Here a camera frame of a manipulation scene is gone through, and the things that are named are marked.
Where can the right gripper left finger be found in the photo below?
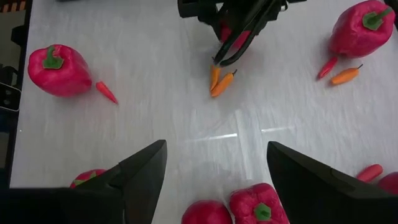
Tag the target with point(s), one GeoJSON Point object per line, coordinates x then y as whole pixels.
{"type": "Point", "coordinates": [143, 180]}

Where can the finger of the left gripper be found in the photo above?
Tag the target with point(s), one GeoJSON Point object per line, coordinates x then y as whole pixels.
{"type": "Point", "coordinates": [237, 31]}
{"type": "Point", "coordinates": [248, 39]}

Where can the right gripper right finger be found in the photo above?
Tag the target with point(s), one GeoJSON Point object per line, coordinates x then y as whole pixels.
{"type": "Point", "coordinates": [304, 193]}

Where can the small orange chili pepper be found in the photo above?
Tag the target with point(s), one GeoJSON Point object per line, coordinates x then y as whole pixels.
{"type": "Point", "coordinates": [222, 84]}
{"type": "Point", "coordinates": [214, 79]}

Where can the red bell pepper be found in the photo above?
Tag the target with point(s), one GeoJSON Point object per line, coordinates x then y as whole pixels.
{"type": "Point", "coordinates": [351, 40]}
{"type": "Point", "coordinates": [245, 202]}
{"type": "Point", "coordinates": [65, 77]}

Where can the small red chili pepper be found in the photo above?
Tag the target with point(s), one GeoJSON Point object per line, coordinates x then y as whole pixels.
{"type": "Point", "coordinates": [105, 91]}
{"type": "Point", "coordinates": [327, 68]}
{"type": "Point", "coordinates": [370, 173]}

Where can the small carrot top centre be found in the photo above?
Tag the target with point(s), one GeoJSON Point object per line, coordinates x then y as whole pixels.
{"type": "Point", "coordinates": [343, 76]}

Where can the black mat with striped edge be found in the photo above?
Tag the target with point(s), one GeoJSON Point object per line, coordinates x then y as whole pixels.
{"type": "Point", "coordinates": [12, 7]}

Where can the silver-edged black camera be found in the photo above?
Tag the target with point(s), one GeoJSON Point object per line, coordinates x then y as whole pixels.
{"type": "Point", "coordinates": [9, 98]}

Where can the black metal table frame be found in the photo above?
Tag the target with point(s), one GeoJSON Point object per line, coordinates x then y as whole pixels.
{"type": "Point", "coordinates": [21, 62]}

